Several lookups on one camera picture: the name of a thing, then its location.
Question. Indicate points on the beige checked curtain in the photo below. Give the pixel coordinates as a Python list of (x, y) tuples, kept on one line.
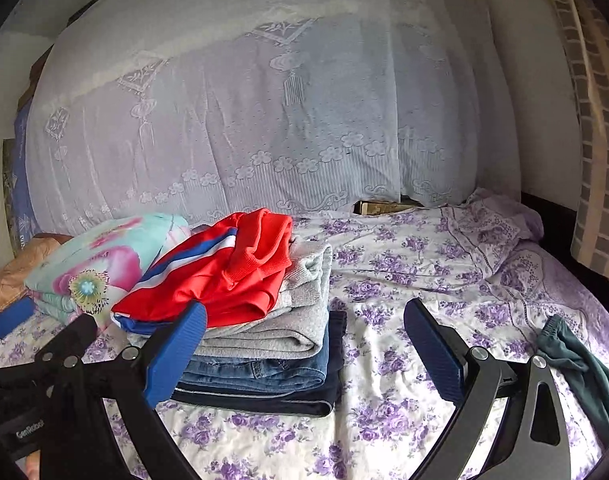
[(599, 160)]

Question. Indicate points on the dark green garment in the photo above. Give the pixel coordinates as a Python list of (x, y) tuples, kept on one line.
[(584, 380)]

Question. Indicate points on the blue folded jeans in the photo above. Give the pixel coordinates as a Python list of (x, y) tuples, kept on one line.
[(284, 367)]

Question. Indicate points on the orange patterned cloth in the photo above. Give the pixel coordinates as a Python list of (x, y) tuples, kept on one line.
[(14, 270)]

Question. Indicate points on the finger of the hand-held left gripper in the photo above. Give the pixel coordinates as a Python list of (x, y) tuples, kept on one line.
[(12, 317), (77, 335)]

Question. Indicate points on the floral folded blanket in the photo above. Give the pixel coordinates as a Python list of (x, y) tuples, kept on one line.
[(99, 260)]

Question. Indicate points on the grey folded sweatpants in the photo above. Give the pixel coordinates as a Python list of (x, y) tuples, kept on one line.
[(294, 320)]

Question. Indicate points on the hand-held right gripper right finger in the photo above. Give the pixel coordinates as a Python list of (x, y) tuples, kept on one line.
[(434, 355)]

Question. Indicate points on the dark navy folded pants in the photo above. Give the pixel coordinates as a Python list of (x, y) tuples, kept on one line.
[(337, 350)]

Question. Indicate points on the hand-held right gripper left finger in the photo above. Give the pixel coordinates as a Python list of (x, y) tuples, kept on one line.
[(177, 355)]

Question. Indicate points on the blue printed bag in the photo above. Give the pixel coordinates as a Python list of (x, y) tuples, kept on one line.
[(22, 185)]

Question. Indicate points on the green patterned board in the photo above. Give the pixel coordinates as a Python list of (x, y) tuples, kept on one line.
[(10, 185)]

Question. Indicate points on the purple floral bed sheet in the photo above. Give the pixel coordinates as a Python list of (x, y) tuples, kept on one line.
[(409, 270)]

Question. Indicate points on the red tracksuit jacket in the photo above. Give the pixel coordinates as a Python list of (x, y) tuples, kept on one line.
[(219, 280)]

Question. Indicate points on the white lace cover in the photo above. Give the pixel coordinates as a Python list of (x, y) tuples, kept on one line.
[(259, 110)]

